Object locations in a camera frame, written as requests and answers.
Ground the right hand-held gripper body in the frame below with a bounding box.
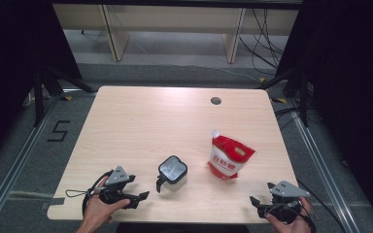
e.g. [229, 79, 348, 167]
[258, 180, 311, 225]

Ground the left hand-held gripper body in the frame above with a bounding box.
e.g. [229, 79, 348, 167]
[98, 165, 134, 206]

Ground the red and white spout pouch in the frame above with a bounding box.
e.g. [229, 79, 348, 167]
[207, 129, 256, 182]

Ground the person's right hand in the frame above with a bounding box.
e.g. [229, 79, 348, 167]
[264, 197, 314, 233]

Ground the person's left hand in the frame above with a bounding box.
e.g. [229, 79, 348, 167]
[83, 188, 131, 229]

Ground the grey tape strip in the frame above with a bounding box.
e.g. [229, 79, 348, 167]
[40, 197, 66, 210]

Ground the black metal stand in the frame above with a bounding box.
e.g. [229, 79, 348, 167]
[256, 67, 313, 128]
[32, 64, 97, 128]

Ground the dark curtain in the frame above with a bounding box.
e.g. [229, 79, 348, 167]
[0, 0, 83, 169]
[276, 0, 373, 227]

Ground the beige wooden desk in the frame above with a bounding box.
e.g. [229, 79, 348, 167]
[51, 3, 300, 64]

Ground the long black cable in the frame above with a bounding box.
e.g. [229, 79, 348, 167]
[295, 179, 348, 233]

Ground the thin black cord loop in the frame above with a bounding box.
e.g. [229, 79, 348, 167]
[65, 188, 93, 199]

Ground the aluminium floor rail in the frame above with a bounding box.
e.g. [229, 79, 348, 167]
[287, 98, 359, 233]
[0, 96, 62, 233]

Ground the looped black cable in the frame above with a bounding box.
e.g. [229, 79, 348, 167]
[273, 106, 305, 130]

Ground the thin white cable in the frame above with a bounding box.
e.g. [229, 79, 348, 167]
[171, 62, 263, 83]

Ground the bundle of black cables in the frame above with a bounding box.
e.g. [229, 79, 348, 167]
[238, 8, 289, 77]

